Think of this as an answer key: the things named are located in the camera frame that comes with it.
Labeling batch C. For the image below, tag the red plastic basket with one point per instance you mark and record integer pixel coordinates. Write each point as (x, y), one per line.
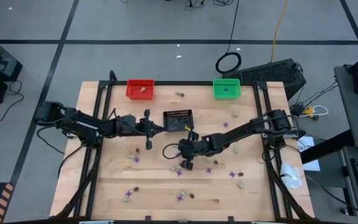
(132, 93)

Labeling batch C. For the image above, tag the white printed paper sheet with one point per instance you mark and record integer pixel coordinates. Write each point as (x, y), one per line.
(304, 143)

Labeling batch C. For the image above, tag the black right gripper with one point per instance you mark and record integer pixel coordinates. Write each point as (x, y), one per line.
(197, 147)

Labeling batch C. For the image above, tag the green plastic basket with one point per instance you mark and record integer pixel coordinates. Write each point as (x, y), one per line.
(235, 93)

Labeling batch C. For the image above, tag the grey side table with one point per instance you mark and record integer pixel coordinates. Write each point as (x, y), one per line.
(353, 118)

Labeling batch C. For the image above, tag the crumpled white paper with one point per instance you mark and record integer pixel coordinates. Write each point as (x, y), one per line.
(291, 177)

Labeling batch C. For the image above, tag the black computer tower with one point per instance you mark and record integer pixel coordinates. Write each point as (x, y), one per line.
(269, 73)

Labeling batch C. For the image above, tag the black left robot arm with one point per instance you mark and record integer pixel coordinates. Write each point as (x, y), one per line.
(82, 123)

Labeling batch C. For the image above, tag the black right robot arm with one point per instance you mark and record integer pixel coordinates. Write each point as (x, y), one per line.
(244, 131)

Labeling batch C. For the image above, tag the cream plastic skull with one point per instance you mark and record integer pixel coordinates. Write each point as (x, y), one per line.
(235, 150)
(143, 90)
(173, 168)
(234, 114)
(183, 193)
(178, 93)
(132, 156)
(126, 199)
(207, 159)

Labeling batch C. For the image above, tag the black plastic basket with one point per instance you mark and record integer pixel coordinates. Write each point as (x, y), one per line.
(179, 119)

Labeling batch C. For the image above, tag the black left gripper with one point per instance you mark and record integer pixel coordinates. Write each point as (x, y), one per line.
(129, 126)

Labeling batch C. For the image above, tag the black power adapter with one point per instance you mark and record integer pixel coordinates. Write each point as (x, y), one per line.
(297, 109)

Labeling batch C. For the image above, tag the black stand bar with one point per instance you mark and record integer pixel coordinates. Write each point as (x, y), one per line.
(328, 147)

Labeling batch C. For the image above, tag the pale green object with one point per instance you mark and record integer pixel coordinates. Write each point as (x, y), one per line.
(240, 185)

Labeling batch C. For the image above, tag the yellow power plug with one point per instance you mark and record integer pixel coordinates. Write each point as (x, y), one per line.
(308, 111)

